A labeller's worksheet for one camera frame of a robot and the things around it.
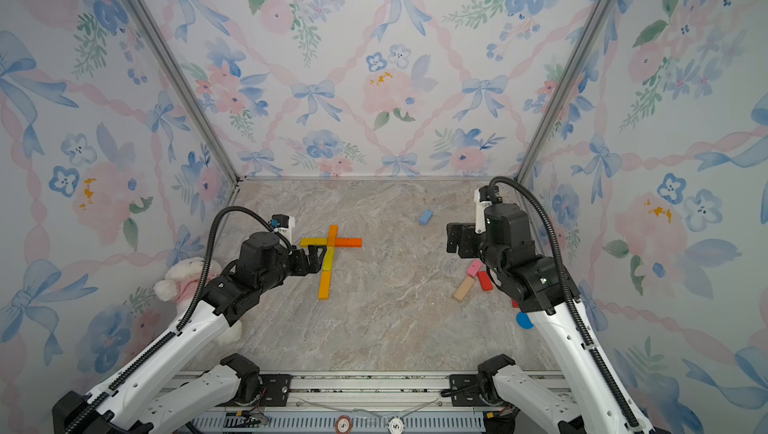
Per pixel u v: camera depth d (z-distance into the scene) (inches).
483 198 22.0
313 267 27.1
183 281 32.1
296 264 26.5
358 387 30.1
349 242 39.6
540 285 16.5
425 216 42.9
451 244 23.7
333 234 40.7
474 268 37.3
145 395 16.6
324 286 36.2
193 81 36.4
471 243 23.0
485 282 36.4
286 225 26.6
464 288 35.7
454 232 23.3
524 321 33.8
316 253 27.4
